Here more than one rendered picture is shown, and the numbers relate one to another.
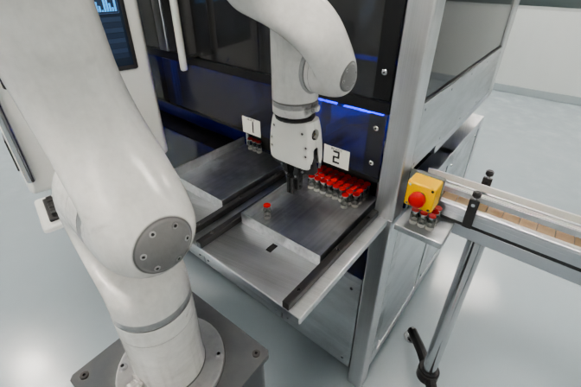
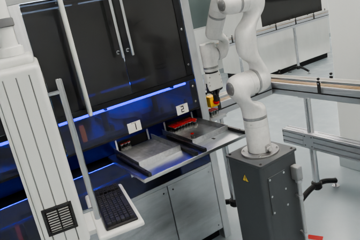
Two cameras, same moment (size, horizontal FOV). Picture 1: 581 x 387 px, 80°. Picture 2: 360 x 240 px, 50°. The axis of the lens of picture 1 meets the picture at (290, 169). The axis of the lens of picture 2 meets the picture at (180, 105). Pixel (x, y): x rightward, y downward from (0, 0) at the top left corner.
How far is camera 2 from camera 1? 2.04 m
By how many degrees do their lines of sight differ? 64
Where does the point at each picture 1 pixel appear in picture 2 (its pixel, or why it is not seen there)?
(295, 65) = (217, 52)
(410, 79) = (196, 62)
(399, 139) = (201, 84)
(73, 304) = not seen: outside the picture
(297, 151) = (219, 81)
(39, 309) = not seen: outside the picture
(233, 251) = (212, 144)
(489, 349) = (225, 191)
